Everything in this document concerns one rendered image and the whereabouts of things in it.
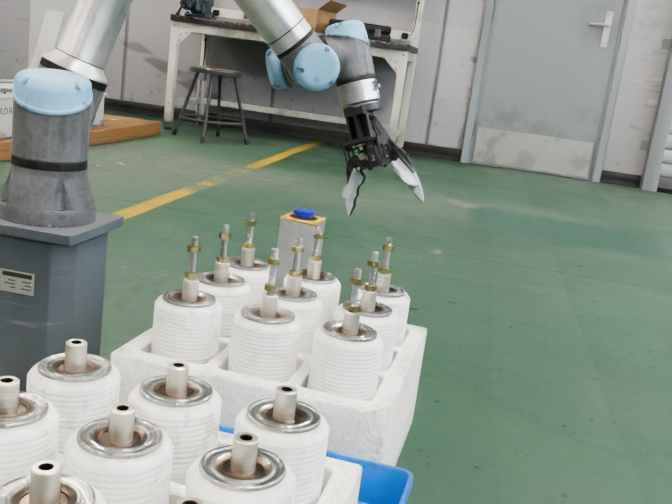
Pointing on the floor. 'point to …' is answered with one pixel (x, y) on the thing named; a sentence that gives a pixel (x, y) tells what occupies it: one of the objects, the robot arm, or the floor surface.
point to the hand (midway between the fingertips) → (387, 209)
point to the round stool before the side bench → (217, 102)
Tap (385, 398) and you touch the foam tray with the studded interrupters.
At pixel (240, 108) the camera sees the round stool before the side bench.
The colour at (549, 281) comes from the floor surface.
